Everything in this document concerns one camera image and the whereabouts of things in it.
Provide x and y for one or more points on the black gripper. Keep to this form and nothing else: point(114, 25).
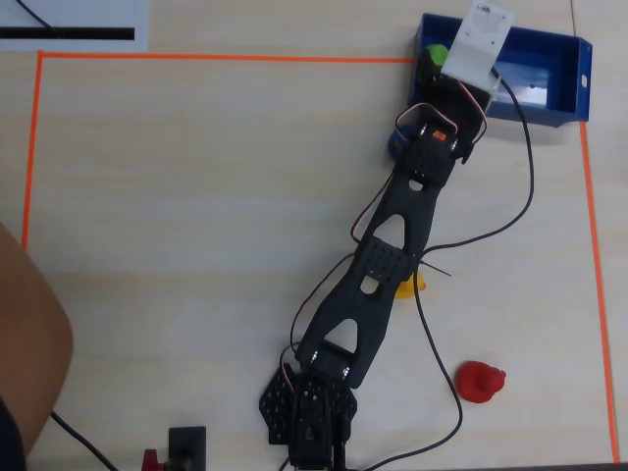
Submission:
point(434, 73)

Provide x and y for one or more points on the green rubber duck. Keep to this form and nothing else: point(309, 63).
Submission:
point(436, 53)

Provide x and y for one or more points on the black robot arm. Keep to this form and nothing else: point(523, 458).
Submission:
point(378, 255)

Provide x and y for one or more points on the blue rubber duck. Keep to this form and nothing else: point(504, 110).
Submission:
point(395, 144)

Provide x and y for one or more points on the blue plastic box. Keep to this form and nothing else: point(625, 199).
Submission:
point(564, 68)

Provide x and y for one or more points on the yellow rubber duck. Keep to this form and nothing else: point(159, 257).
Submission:
point(407, 290)

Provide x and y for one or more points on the red rubber duck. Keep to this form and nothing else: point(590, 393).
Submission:
point(478, 382)

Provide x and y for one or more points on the black zip tie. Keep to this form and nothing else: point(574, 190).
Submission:
point(436, 268)

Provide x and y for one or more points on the orange tape strip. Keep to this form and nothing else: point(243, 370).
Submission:
point(32, 147)
point(596, 255)
point(196, 57)

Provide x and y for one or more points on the white paper with black bar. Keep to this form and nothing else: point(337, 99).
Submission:
point(98, 15)

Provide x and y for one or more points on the red clamp knob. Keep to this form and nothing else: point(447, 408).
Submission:
point(150, 461)

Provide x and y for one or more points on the dark blue clothing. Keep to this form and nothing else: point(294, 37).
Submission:
point(9, 436)

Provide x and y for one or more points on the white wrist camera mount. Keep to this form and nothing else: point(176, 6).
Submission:
point(478, 44)

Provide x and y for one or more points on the black camera stand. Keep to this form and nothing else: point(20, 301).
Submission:
point(186, 439)

